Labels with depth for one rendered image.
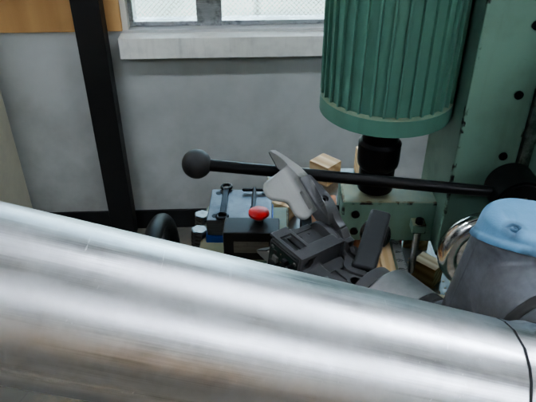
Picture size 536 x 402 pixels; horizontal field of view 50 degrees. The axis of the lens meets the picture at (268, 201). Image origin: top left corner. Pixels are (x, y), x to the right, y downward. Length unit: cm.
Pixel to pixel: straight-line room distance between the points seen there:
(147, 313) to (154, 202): 224
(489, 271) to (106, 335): 29
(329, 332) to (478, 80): 51
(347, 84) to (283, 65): 148
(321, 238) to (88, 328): 39
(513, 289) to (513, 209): 7
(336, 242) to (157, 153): 180
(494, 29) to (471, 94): 8
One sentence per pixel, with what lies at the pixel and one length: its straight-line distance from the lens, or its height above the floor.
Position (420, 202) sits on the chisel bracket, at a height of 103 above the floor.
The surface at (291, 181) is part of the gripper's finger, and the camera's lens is 65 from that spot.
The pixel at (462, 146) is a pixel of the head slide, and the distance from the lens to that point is 78.
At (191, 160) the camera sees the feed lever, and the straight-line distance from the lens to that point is 67.
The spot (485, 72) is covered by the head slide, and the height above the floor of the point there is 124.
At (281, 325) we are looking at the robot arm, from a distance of 28.
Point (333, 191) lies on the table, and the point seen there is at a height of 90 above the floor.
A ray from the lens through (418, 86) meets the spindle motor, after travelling 72.
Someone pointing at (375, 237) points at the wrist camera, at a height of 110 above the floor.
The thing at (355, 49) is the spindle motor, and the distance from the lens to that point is 71.
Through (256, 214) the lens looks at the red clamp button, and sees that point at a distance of 82.
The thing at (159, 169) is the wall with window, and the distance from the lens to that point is 241.
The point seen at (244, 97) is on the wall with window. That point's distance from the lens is 224.
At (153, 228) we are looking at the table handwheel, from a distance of 93.
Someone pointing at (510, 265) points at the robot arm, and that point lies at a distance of 45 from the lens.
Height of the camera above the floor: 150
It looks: 34 degrees down
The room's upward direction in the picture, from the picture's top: straight up
